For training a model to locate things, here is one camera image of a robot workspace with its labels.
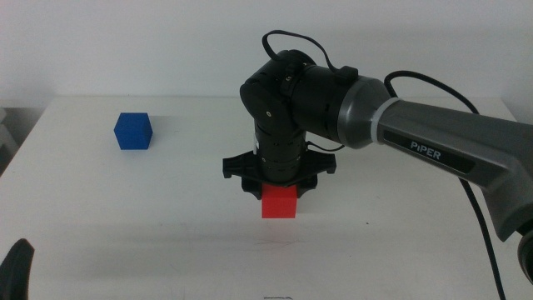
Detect blue cube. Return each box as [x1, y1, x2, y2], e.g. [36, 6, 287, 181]
[113, 112, 154, 151]

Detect red cube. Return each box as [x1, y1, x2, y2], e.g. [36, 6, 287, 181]
[261, 183, 298, 219]

